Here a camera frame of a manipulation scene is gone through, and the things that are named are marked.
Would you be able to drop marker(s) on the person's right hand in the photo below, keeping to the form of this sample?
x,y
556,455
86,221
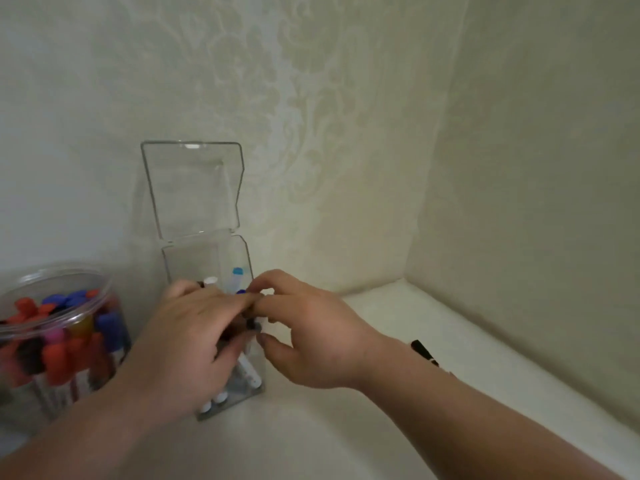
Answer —
x,y
320,334

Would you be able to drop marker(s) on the person's left thumb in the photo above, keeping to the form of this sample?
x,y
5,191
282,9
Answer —
x,y
231,350

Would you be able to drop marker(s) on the white capped marker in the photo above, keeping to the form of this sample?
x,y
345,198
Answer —
x,y
211,281

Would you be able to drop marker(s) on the clear plastic box with lid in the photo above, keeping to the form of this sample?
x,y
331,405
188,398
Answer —
x,y
197,194

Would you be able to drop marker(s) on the light blue capped marker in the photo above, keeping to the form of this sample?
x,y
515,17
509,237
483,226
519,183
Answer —
x,y
237,274

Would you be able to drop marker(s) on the clear round plastic jar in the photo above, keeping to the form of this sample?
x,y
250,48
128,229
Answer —
x,y
30,289

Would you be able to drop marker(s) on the white marker barrel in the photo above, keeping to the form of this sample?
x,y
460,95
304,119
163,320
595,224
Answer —
x,y
251,374

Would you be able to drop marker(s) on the bunch of coloured markers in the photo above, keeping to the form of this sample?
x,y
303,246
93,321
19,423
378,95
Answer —
x,y
55,344

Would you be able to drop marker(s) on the person's left hand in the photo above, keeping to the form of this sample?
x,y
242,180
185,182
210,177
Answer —
x,y
175,344

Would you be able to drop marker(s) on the person's right forearm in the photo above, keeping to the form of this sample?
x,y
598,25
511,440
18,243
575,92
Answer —
x,y
465,419

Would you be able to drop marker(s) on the black marker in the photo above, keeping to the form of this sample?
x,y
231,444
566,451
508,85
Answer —
x,y
422,350

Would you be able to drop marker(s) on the person's left forearm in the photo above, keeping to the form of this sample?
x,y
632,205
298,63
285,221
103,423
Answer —
x,y
65,434

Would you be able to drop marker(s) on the person's right thumb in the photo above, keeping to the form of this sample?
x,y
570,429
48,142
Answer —
x,y
275,352

